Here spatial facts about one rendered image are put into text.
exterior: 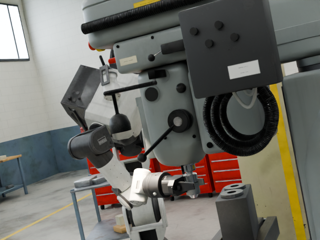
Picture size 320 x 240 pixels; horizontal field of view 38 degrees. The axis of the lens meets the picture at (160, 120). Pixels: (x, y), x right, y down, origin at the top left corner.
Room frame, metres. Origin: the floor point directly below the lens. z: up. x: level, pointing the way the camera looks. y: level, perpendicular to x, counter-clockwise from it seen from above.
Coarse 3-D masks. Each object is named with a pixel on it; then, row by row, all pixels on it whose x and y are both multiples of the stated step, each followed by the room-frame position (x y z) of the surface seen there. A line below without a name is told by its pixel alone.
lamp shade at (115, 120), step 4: (112, 116) 1.57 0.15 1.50; (116, 116) 1.55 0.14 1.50; (120, 116) 1.55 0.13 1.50; (124, 116) 1.56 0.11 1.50; (112, 120) 1.55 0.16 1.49; (116, 120) 1.54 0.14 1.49; (120, 120) 1.54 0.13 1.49; (124, 120) 1.55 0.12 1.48; (128, 120) 1.56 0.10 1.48; (112, 124) 1.55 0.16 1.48; (116, 124) 1.54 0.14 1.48; (120, 124) 1.54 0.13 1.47; (124, 124) 1.54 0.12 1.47; (128, 124) 1.56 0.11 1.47; (112, 128) 1.55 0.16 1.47; (116, 128) 1.54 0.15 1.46; (120, 128) 1.54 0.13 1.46; (124, 128) 1.54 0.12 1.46; (128, 128) 1.55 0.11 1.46; (112, 132) 1.55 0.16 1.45; (116, 132) 1.54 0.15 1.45
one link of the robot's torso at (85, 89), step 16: (80, 64) 2.00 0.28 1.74; (80, 80) 1.96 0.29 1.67; (96, 80) 1.95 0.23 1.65; (128, 80) 1.92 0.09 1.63; (64, 96) 1.93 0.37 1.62; (80, 96) 1.92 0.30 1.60; (96, 96) 1.90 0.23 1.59; (128, 96) 1.89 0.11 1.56; (80, 112) 1.93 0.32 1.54; (96, 112) 1.86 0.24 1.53; (112, 112) 1.85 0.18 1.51; (128, 112) 1.88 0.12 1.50; (80, 128) 2.04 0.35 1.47; (128, 144) 2.08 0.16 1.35
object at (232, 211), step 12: (228, 192) 1.81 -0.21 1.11; (240, 192) 1.77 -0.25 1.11; (216, 204) 1.76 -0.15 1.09; (228, 204) 1.75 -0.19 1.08; (240, 204) 1.73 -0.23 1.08; (252, 204) 1.86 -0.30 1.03; (228, 216) 1.75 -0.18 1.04; (240, 216) 1.73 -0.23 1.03; (252, 216) 1.80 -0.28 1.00; (228, 228) 1.75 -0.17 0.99; (240, 228) 1.74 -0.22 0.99; (252, 228) 1.74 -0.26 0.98
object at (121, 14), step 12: (168, 0) 1.32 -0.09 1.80; (180, 0) 1.31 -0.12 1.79; (192, 0) 1.30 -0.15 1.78; (120, 12) 1.39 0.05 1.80; (132, 12) 1.37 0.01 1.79; (144, 12) 1.36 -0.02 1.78; (156, 12) 1.35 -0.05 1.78; (84, 24) 1.44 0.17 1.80; (96, 24) 1.42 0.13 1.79; (108, 24) 1.41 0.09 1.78
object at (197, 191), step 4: (196, 176) 1.50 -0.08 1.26; (184, 180) 1.51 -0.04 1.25; (188, 180) 1.50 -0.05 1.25; (192, 180) 1.49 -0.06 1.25; (196, 180) 1.50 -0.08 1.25; (196, 184) 1.50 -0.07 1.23; (196, 188) 1.50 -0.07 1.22; (188, 192) 1.50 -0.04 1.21; (192, 192) 1.49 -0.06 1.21; (196, 192) 1.50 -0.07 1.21
